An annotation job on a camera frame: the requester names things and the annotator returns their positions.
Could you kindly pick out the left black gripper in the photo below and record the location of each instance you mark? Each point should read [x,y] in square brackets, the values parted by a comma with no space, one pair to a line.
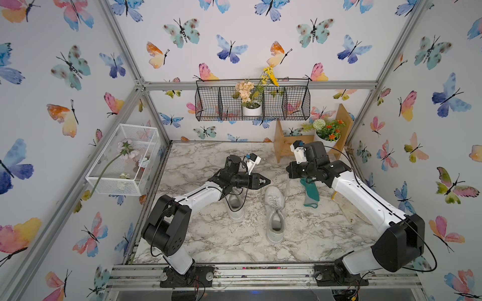
[253,179]

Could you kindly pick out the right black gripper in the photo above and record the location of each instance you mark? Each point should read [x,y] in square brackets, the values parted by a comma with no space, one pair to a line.
[292,170]

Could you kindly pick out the white sneaker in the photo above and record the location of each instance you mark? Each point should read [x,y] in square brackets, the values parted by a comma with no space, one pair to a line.
[275,204]
[234,203]

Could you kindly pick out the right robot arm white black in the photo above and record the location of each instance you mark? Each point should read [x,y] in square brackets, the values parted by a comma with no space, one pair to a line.
[402,236]

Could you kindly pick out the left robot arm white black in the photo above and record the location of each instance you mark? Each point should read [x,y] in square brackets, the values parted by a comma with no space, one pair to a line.
[167,224]

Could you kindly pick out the white pot orange flowers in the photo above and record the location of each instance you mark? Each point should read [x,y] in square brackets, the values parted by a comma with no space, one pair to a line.
[327,132]

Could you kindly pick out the wooden shelf stand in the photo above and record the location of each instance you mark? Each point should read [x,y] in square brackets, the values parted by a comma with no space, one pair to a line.
[282,143]

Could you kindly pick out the white pot peach flowers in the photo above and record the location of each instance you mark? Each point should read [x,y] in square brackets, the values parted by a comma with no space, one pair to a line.
[251,95]

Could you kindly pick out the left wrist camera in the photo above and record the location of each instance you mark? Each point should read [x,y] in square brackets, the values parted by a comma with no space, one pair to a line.
[251,161]

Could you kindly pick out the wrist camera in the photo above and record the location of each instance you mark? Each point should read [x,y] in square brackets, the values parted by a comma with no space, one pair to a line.
[251,161]
[298,149]

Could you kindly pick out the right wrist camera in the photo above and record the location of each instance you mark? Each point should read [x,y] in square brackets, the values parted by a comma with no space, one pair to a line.
[298,149]

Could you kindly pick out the black wire wall basket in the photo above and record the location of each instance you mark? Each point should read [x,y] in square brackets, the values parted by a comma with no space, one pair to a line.
[224,100]

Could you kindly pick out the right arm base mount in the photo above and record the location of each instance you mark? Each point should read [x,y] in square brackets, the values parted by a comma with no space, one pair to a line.
[335,274]

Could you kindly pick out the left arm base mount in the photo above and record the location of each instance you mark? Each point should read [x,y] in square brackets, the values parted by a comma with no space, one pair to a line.
[188,276]

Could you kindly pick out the white wire mesh basket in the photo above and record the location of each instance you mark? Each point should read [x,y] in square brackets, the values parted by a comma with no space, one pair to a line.
[124,164]

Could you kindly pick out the aluminium front rail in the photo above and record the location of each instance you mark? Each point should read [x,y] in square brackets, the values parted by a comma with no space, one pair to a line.
[157,282]

